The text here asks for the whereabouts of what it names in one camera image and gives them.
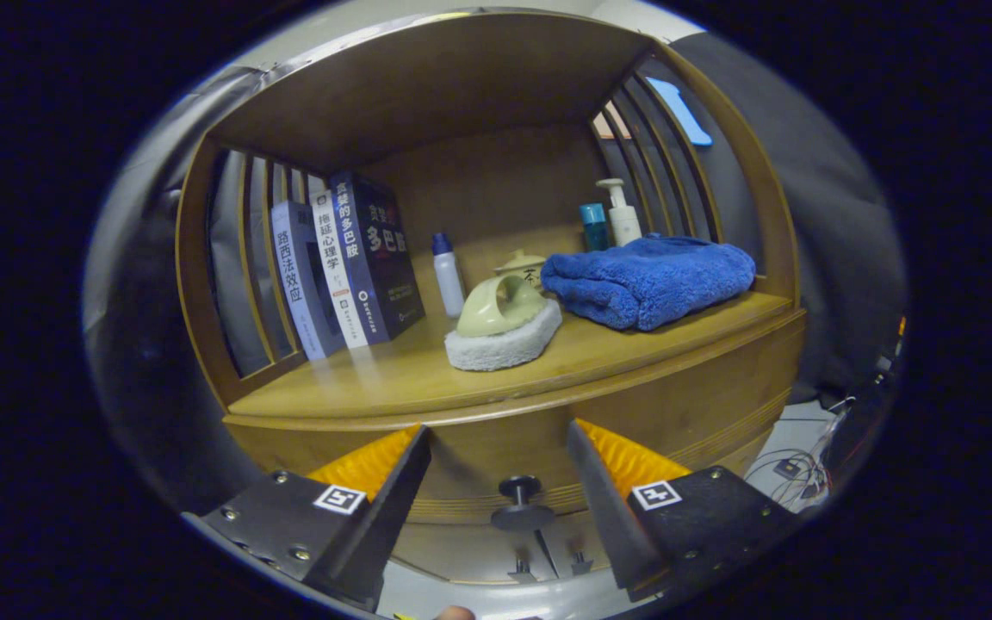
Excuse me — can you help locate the white bottle blue cap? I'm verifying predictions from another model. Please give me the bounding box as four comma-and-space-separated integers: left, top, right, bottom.
431, 232, 466, 318

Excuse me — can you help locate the grey-blue book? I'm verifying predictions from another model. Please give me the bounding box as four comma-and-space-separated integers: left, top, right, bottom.
270, 201, 346, 361

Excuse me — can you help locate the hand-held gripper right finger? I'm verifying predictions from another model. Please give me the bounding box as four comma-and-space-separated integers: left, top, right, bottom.
567, 418, 807, 604

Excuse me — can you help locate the teal bottle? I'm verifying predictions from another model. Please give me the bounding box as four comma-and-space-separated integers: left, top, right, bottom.
580, 203, 611, 252

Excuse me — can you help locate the white spine book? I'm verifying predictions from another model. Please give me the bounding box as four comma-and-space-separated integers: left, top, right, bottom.
308, 189, 369, 350

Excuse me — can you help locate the white pump bottle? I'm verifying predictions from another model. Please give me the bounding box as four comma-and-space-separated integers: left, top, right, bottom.
596, 178, 643, 247

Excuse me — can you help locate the cream brush white pad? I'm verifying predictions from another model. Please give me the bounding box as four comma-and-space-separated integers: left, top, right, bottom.
444, 273, 564, 373

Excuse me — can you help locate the beige lidded tea cup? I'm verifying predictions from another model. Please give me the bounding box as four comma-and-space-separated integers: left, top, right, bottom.
494, 249, 549, 289

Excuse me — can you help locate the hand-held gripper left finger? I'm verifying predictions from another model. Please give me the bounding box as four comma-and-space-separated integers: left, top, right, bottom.
190, 422, 433, 614

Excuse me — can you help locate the wooden countertop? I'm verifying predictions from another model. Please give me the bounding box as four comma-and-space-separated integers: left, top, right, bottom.
227, 288, 798, 423

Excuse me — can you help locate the blue folded towel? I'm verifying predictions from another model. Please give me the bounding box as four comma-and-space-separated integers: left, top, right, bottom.
541, 232, 757, 332

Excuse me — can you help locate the tangle of floor cables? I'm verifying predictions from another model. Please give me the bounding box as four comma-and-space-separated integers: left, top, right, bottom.
746, 396, 850, 505

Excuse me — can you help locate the wooden drawer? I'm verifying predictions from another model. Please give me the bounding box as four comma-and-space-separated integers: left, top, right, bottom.
225, 312, 807, 532

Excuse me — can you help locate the dark navy book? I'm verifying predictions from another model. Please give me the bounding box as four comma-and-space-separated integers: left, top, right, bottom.
329, 170, 426, 344

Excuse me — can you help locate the black drawer knob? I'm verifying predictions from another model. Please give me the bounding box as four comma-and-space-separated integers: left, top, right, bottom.
490, 475, 555, 532

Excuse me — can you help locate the wooden cabinet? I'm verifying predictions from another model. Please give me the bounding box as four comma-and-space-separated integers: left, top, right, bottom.
176, 9, 807, 586

